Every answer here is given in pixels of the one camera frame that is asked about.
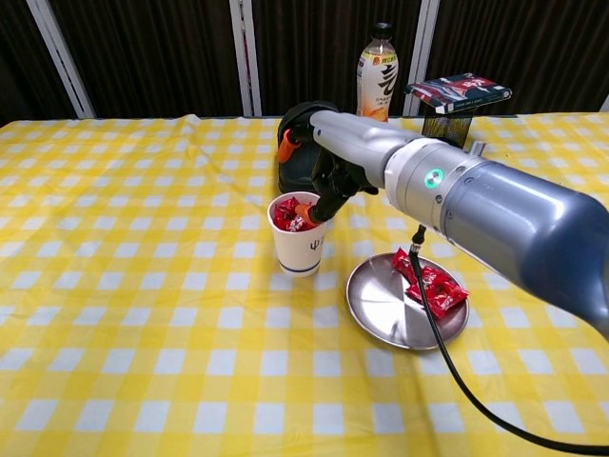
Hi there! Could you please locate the yellow white checkered tablecloth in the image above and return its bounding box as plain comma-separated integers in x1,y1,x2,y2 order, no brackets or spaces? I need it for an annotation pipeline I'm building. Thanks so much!
0,111,609,457

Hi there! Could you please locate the red black book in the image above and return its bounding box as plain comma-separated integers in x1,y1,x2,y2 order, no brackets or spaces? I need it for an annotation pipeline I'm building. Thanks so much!
403,71,514,115

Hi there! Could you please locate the round metal plate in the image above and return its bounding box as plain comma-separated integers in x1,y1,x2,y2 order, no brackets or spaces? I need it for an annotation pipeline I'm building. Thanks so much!
345,251,471,352

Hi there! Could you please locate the black mesh pen holder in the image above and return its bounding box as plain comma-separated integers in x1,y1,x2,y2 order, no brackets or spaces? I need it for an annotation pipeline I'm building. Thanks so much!
422,111,475,149

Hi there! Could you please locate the white paper cup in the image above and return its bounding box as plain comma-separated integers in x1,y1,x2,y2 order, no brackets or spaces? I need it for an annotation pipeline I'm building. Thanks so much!
265,190,333,278

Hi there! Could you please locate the orange drink plastic bottle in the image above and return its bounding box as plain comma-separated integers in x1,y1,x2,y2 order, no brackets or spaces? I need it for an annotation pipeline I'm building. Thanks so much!
356,22,401,123

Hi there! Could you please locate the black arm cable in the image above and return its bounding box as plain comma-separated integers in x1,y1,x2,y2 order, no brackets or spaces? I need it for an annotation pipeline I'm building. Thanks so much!
408,223,609,456

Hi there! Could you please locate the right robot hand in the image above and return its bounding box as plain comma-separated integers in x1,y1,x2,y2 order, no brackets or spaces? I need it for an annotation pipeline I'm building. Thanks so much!
279,109,422,229

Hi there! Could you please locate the black rubber slipper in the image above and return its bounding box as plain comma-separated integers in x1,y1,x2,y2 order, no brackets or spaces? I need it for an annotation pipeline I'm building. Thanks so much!
276,99,347,195

